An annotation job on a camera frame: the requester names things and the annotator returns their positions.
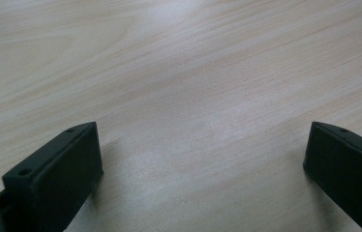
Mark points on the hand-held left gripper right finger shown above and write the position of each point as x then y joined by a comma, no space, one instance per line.
346,170

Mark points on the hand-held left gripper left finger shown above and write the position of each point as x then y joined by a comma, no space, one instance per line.
56,180

